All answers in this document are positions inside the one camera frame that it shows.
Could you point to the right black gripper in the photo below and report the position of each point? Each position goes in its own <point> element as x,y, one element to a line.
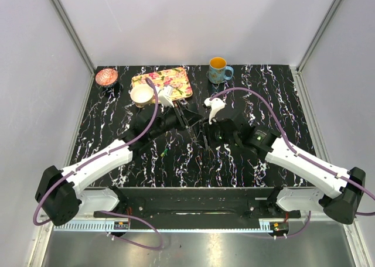
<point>215,143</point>

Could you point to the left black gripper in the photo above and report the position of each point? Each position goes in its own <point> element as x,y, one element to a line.
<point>179,114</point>

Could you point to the black remote control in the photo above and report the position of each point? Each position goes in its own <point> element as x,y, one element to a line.
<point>196,126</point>

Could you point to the green battery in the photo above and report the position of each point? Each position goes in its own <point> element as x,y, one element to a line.
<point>164,152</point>

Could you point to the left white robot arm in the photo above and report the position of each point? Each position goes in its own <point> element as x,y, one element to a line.
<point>61,192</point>

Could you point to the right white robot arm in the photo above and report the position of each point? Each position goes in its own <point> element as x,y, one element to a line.
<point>336,192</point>

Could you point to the floral rectangular tray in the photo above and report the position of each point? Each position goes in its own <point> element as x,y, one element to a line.
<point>177,78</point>

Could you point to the cream white bowl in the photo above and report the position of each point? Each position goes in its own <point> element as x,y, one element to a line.
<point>142,95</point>

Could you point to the blue mug orange inside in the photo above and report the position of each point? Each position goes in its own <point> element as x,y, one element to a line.
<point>219,72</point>

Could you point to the red patterned bowl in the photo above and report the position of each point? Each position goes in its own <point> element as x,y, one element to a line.
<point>106,77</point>

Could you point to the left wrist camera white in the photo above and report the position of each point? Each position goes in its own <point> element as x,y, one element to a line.
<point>164,96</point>

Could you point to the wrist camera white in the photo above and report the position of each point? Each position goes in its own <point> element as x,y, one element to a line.
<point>215,106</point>
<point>164,96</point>

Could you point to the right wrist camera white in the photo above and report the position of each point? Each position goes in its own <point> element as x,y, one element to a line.
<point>215,106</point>

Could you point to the left aluminium frame post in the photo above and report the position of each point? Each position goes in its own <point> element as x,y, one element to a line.
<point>67,24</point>

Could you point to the aluminium frame post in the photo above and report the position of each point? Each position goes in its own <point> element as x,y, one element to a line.
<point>327,19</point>
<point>67,24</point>

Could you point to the aluminium frame rail front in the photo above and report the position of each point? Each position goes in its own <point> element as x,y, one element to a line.
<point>121,223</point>

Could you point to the right aluminium frame post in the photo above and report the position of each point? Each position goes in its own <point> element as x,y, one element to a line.
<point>327,19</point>

